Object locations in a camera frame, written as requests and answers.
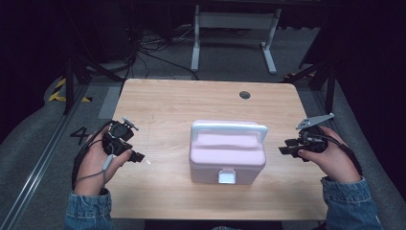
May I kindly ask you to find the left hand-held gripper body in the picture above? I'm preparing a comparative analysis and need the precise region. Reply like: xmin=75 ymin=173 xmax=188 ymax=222
xmin=101 ymin=116 xmax=140 ymax=157

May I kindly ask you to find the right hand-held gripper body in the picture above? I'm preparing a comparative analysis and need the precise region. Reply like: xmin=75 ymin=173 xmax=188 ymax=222
xmin=295 ymin=112 xmax=335 ymax=153

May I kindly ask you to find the pink storage box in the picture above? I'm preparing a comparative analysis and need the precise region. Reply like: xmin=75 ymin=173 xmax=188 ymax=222
xmin=189 ymin=119 xmax=269 ymax=186

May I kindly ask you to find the person's right hand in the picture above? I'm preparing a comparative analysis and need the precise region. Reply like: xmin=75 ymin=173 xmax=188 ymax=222
xmin=298 ymin=126 xmax=362 ymax=184

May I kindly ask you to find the person's left hand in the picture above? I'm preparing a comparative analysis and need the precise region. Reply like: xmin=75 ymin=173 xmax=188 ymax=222
xmin=74 ymin=126 xmax=133 ymax=196

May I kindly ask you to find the black tripod stand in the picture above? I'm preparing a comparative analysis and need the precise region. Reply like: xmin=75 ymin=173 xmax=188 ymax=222
xmin=282 ymin=60 xmax=337 ymax=115
xmin=62 ymin=54 xmax=125 ymax=116

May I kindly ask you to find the yellow black floor tape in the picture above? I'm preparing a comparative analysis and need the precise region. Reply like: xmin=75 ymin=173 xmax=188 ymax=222
xmin=47 ymin=78 xmax=94 ymax=104

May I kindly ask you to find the person's left denim sleeve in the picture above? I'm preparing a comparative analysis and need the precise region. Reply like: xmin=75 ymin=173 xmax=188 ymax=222
xmin=63 ymin=188 xmax=115 ymax=230

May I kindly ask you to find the person's denim sleeve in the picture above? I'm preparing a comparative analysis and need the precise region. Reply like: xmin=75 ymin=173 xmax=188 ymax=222
xmin=320 ymin=175 xmax=384 ymax=230
xmin=63 ymin=188 xmax=115 ymax=230

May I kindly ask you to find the person's right denim sleeve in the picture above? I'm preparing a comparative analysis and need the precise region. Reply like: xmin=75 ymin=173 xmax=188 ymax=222
xmin=320 ymin=175 xmax=384 ymax=230

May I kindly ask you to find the black cable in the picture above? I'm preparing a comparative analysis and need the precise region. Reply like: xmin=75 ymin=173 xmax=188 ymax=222
xmin=306 ymin=132 xmax=364 ymax=176

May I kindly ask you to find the grey cable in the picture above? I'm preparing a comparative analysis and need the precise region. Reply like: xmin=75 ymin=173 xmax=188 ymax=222
xmin=74 ymin=144 xmax=118 ymax=190

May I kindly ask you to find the metal floor rail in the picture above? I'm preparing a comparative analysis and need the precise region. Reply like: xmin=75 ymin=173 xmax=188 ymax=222
xmin=0 ymin=83 xmax=91 ymax=230

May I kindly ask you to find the bundle of floor cables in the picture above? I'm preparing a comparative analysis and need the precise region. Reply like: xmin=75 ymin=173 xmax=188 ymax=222
xmin=118 ymin=22 xmax=199 ymax=97

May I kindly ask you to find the white metal desk frame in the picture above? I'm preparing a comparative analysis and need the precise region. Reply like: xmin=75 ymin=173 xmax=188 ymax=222
xmin=190 ymin=4 xmax=283 ymax=75

